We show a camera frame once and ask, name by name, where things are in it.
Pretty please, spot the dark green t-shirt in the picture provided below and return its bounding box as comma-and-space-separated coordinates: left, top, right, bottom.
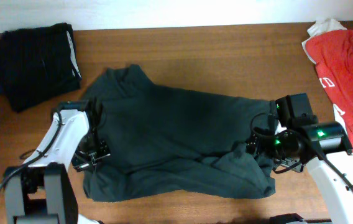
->
83, 65, 277, 202

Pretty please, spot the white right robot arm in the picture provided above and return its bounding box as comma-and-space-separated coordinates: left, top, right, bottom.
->
247, 93, 353, 223

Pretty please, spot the folded black garment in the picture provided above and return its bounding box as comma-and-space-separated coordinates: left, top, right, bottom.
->
0, 23, 82, 113

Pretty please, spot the red and white garment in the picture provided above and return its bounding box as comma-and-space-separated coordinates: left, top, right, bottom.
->
302, 19, 353, 145

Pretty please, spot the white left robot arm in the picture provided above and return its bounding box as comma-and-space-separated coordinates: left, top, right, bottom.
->
0, 99, 111, 224

